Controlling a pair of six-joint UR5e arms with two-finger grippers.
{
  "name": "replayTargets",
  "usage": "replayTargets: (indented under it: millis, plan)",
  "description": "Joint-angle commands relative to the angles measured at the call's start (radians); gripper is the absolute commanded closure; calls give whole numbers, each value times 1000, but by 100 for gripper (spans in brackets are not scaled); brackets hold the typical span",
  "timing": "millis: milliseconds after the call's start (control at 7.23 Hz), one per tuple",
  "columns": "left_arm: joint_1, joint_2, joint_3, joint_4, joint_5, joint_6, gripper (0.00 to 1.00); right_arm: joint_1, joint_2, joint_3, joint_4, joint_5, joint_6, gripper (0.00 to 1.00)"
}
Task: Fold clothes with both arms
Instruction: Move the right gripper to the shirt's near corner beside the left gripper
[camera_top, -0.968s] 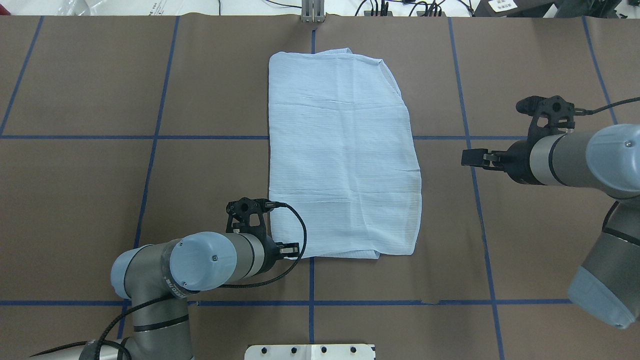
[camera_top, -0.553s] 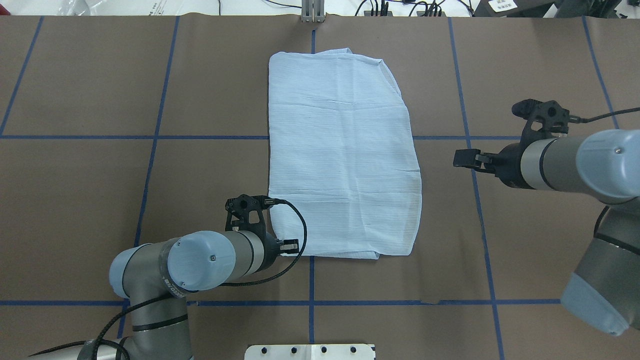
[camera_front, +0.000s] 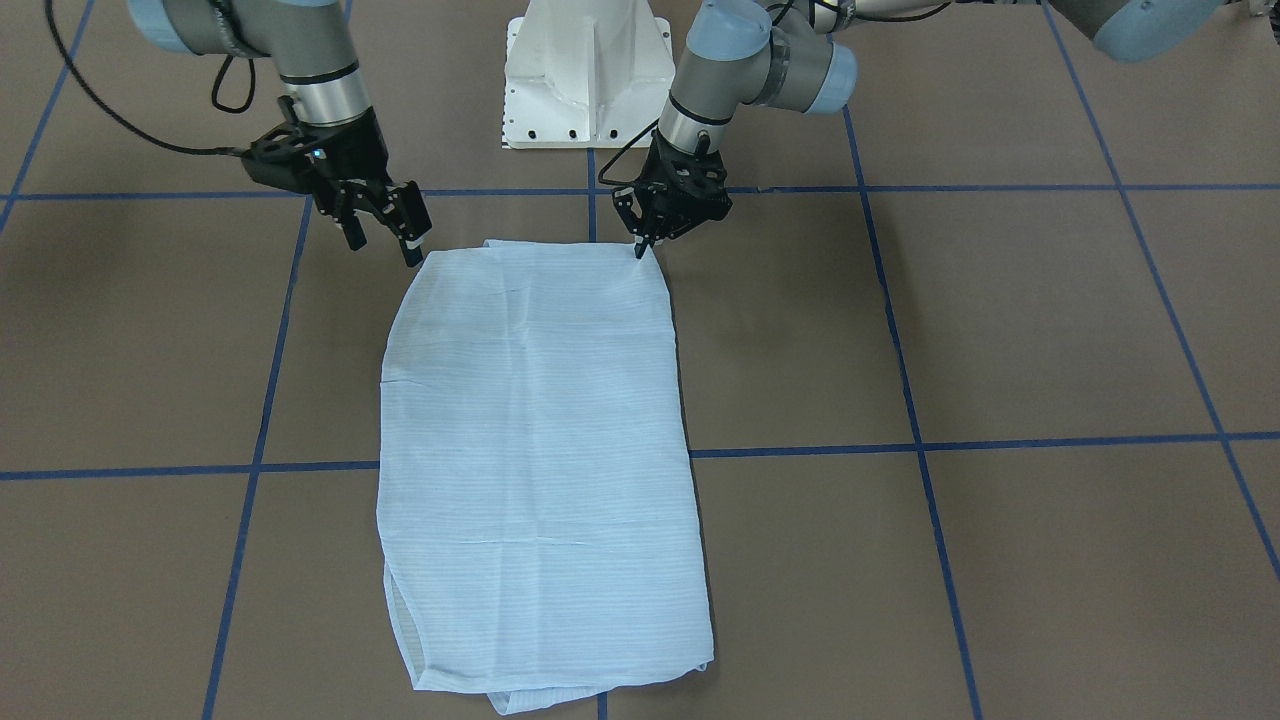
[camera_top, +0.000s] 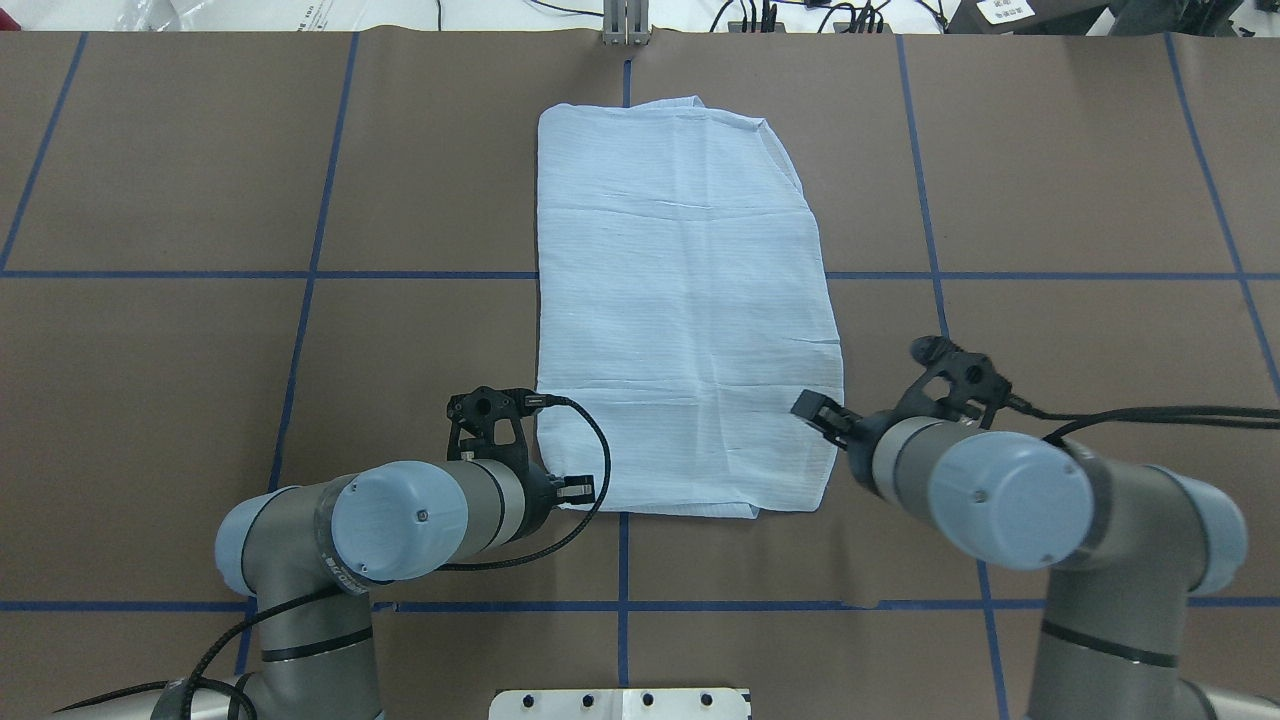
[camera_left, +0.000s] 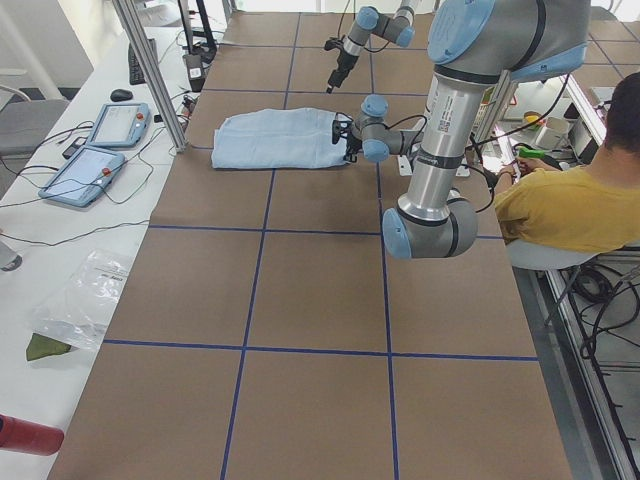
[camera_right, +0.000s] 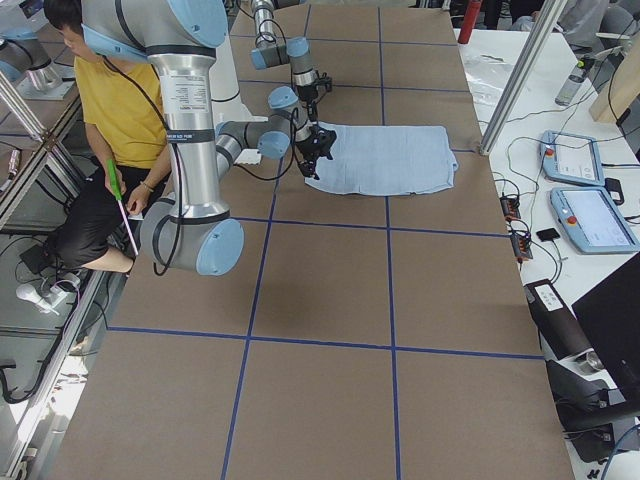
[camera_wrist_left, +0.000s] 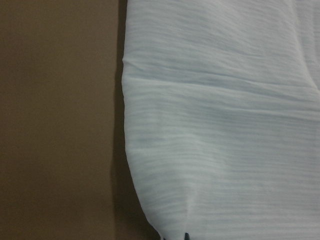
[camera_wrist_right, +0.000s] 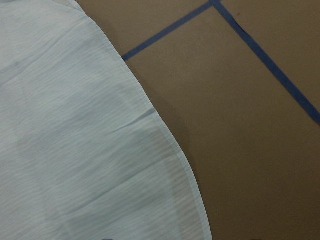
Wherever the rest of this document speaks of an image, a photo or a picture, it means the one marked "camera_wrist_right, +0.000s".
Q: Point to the light blue button shirt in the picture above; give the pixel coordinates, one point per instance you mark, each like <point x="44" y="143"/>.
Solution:
<point x="84" y="155"/>

